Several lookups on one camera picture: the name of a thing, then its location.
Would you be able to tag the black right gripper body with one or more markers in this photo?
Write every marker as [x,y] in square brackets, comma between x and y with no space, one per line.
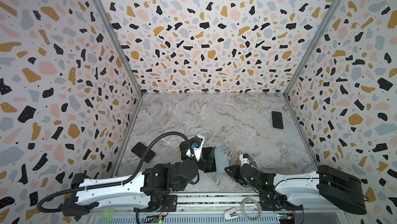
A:
[237,172]

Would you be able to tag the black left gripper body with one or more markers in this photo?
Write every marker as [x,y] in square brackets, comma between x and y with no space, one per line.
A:
[202,164]

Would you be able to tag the pale green phone case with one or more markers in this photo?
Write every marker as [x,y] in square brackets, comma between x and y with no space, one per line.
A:
[221,159]

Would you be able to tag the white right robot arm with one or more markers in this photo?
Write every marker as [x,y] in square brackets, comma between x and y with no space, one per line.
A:
[326,186]

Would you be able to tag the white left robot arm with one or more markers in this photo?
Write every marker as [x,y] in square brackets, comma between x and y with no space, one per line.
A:
[148,191]

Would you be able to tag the small phone in green case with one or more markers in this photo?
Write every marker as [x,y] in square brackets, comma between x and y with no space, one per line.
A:
[277,120]

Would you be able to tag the black phone on table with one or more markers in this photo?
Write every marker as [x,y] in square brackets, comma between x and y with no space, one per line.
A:
[139,150]

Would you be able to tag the purple playing card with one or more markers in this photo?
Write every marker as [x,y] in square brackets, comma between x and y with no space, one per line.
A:
[254,165]

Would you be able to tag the white pink stapler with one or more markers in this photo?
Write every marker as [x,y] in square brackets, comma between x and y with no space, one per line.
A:
[231,214]

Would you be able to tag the green tape roll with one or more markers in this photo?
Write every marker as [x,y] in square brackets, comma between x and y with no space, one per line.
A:
[107,215]

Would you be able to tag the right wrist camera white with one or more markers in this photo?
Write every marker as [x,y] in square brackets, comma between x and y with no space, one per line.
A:
[245,159]

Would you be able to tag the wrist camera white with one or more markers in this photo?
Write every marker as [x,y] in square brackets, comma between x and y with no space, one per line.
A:
[245,159]
[195,146]

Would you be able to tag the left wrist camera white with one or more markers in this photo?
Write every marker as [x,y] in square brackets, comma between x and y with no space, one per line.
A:
[195,146]

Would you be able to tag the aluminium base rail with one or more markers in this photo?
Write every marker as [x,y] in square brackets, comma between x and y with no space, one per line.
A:
[209,208]

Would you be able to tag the aluminium corner post left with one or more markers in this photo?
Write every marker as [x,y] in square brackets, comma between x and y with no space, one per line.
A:
[115,42]

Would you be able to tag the aluminium corner post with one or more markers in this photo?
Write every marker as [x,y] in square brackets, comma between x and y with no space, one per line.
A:
[312,45]
[115,42]

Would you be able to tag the aluminium corner post right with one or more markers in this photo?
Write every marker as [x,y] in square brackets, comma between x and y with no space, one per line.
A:
[312,45]

